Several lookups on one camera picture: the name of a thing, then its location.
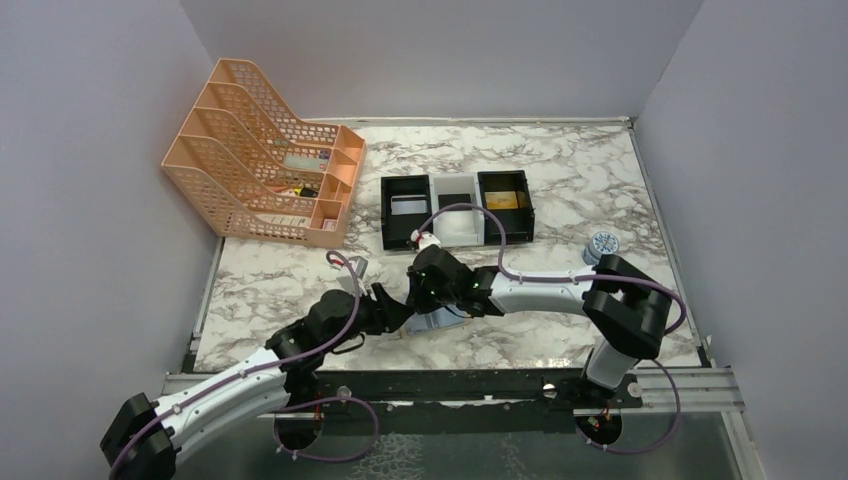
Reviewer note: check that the black tray bin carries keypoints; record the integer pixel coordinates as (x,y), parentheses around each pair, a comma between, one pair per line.
(396,230)
(519,224)

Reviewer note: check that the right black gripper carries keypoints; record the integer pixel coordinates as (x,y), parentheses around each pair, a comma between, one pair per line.
(416,297)

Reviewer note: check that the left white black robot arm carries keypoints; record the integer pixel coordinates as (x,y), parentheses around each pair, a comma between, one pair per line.
(147,439)

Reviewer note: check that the items in organizer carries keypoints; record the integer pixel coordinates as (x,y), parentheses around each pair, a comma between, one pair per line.
(293,173)

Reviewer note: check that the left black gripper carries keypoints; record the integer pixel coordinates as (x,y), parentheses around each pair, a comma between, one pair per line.
(387,314)

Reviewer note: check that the black card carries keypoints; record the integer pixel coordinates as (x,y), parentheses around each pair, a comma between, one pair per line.
(445,200)

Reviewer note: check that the peach plastic file organizer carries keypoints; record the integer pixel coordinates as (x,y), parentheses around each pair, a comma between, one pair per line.
(254,170)

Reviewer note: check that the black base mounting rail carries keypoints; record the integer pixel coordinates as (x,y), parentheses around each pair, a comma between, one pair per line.
(432,402)

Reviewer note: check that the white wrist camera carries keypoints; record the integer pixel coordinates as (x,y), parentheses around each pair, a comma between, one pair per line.
(353,282)
(424,239)

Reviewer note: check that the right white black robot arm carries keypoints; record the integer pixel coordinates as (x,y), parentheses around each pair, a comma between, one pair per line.
(628,308)

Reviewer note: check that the gold card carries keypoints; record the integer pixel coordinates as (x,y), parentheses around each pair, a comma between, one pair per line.
(501,200)

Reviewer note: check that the black right tray bin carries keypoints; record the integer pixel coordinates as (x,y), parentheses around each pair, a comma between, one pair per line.
(519,224)

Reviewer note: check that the black left tray bin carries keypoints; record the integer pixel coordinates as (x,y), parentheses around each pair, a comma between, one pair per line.
(396,230)

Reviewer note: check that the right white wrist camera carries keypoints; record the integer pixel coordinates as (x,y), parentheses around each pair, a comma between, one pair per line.
(424,239)

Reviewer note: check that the white middle tray bin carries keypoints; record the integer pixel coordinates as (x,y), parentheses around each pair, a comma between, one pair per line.
(462,227)

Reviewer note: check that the blue white round tin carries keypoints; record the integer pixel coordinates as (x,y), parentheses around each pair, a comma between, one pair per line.
(600,243)

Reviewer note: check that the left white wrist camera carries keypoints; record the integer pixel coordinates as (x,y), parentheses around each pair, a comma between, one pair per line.
(353,282)

